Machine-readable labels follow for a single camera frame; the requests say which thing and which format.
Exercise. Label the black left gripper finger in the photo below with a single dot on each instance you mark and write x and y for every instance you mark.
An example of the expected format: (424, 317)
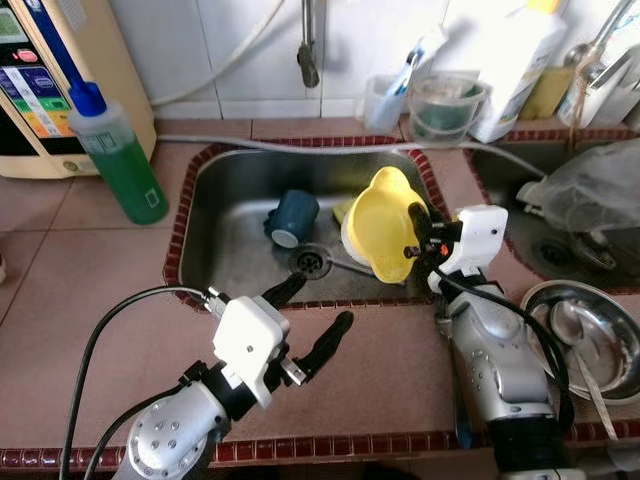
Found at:
(328, 345)
(286, 291)

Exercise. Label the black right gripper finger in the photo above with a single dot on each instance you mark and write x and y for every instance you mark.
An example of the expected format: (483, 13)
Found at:
(420, 225)

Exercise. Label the yellow plastic bowl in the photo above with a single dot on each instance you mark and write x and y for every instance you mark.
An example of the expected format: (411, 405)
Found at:
(380, 225)

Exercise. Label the steel spoon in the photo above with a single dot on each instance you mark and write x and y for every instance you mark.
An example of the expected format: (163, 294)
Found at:
(566, 322)

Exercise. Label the steel bowl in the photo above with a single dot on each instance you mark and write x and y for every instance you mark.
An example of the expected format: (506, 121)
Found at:
(610, 350)

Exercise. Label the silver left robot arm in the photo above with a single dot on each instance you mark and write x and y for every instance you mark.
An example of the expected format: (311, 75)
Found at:
(170, 435)

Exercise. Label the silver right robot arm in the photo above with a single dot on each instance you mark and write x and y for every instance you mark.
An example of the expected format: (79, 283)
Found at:
(500, 360)

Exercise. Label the steel sink basin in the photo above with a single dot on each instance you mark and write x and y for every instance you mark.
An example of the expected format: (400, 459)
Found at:
(230, 200)
(500, 200)

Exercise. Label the blue ceramic mug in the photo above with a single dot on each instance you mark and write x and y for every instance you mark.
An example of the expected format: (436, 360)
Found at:
(293, 215)

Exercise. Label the clear plastic measuring cup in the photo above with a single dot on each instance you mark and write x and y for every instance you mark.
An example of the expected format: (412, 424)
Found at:
(445, 115)

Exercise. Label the small white cup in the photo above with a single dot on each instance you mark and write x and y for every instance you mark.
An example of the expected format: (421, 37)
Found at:
(380, 105)

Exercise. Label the clear plastic bag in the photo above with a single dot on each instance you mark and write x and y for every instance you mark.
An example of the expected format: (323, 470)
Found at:
(590, 190)

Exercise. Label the blue white toothbrush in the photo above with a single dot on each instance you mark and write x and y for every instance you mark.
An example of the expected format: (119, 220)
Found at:
(415, 65)

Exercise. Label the mustard yellow sponge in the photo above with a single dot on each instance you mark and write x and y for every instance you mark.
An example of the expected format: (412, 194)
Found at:
(548, 95)

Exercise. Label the white bottle yellow cap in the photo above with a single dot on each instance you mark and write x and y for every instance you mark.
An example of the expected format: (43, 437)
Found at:
(510, 60)

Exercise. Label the green dish soap bottle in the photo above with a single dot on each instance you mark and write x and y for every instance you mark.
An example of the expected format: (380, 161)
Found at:
(125, 170)

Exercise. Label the chrome sink faucet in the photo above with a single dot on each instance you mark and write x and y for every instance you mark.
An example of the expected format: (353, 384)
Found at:
(600, 60)

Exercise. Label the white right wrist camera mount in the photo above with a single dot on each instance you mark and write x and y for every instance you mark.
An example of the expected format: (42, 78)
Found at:
(480, 240)

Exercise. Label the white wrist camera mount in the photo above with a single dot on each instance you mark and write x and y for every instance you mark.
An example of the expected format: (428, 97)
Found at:
(480, 240)
(248, 345)

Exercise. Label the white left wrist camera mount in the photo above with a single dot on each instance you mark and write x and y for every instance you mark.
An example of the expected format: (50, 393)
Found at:
(248, 345)

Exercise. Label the steel wall tap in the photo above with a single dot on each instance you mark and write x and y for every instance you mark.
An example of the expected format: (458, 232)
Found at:
(310, 60)

